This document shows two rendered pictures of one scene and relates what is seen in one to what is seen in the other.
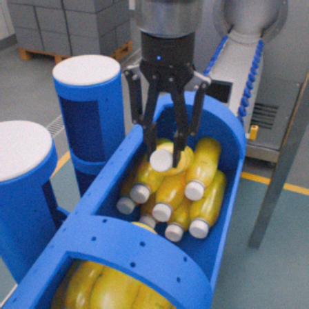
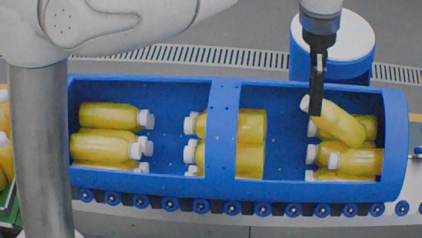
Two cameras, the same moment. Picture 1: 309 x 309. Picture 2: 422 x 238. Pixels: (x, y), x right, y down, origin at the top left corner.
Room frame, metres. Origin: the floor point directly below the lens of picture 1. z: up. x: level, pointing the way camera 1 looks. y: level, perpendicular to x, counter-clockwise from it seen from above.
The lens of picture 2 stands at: (0.02, -0.93, 2.21)
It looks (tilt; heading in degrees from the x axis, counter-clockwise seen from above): 46 degrees down; 79
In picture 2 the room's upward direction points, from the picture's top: 4 degrees counter-clockwise
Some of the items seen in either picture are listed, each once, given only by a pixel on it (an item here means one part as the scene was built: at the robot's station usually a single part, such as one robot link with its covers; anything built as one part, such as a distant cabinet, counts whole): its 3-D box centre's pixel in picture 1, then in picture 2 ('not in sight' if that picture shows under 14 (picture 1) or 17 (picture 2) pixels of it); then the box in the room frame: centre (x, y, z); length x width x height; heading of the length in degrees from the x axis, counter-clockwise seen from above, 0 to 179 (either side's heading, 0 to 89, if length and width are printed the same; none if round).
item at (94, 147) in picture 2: not in sight; (102, 148); (-0.05, 0.10, 1.09); 0.16 x 0.07 x 0.07; 160
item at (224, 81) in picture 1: (216, 98); not in sight; (1.02, -0.24, 1.00); 0.10 x 0.04 x 0.15; 70
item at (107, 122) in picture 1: (98, 150); not in sight; (1.22, 0.28, 0.59); 0.28 x 0.28 x 0.88
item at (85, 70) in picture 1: (86, 69); not in sight; (1.22, 0.28, 1.03); 0.28 x 0.28 x 0.01
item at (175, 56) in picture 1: (167, 61); (319, 41); (0.43, -0.02, 1.40); 0.08 x 0.07 x 0.09; 70
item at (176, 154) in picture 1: (177, 148); (315, 103); (0.42, -0.04, 1.25); 0.03 x 0.01 x 0.07; 160
